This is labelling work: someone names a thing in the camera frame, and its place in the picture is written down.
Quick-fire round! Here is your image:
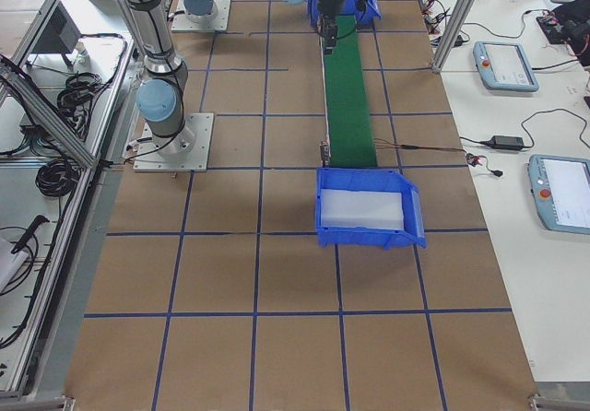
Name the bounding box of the teach pendant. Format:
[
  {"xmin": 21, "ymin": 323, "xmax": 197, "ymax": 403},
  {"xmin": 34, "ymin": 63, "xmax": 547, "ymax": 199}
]
[
  {"xmin": 473, "ymin": 41, "xmax": 539, "ymax": 92},
  {"xmin": 527, "ymin": 154, "xmax": 589, "ymax": 235}
]

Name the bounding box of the teach pendant near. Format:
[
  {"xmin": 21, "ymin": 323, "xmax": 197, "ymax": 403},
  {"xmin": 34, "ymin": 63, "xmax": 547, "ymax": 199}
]
[{"xmin": 527, "ymin": 154, "xmax": 589, "ymax": 235}]

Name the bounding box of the blue bin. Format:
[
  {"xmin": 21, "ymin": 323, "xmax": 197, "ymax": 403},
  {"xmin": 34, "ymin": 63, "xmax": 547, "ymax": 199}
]
[
  {"xmin": 307, "ymin": 0, "xmax": 382, "ymax": 27},
  {"xmin": 314, "ymin": 168, "xmax": 427, "ymax": 250}
]

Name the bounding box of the brown paper table cover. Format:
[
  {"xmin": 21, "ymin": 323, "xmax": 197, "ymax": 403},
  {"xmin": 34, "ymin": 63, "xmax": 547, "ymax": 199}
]
[{"xmin": 65, "ymin": 0, "xmax": 535, "ymax": 410}]

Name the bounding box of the blue bin right side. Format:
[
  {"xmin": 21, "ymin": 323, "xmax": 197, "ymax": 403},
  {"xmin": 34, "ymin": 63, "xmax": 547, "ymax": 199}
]
[{"xmin": 314, "ymin": 168, "xmax": 427, "ymax": 250}]

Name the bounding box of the blue bin left side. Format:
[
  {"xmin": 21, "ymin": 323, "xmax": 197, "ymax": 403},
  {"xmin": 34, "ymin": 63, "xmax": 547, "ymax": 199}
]
[{"xmin": 307, "ymin": 0, "xmax": 382, "ymax": 27}]

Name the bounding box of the teach pendant far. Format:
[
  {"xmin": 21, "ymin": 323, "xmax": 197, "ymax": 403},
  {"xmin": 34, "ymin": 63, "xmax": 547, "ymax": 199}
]
[{"xmin": 473, "ymin": 41, "xmax": 539, "ymax": 92}]

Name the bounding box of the aluminium frame post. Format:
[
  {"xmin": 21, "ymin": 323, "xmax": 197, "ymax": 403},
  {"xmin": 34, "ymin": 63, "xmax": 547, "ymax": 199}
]
[{"xmin": 431, "ymin": 0, "xmax": 475, "ymax": 74}]

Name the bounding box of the white foam pad right bin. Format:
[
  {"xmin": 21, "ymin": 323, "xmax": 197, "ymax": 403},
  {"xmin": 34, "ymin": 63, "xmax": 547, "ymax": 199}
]
[{"xmin": 320, "ymin": 189, "xmax": 404, "ymax": 230}]

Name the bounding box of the black power adapter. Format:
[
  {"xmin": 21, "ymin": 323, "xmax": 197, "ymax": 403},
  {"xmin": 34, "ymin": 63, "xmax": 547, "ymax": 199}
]
[{"xmin": 490, "ymin": 135, "xmax": 525, "ymax": 151}]

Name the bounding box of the green conveyor belt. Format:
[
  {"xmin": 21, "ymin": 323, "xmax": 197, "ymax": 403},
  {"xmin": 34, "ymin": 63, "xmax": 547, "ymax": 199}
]
[{"xmin": 323, "ymin": 15, "xmax": 377, "ymax": 169}]

